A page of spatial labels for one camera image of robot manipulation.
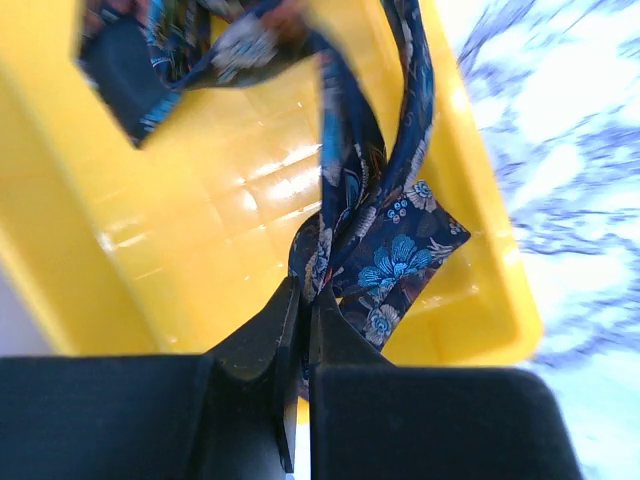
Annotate navy floral necktie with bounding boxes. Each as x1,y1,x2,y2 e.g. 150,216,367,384
77,0,472,396

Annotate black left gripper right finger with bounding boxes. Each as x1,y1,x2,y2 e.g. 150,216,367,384
309,288,395,479

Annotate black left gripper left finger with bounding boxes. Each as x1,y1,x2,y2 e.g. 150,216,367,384
199,278,300,473

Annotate yellow plastic tray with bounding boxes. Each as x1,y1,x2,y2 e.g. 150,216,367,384
0,0,545,426

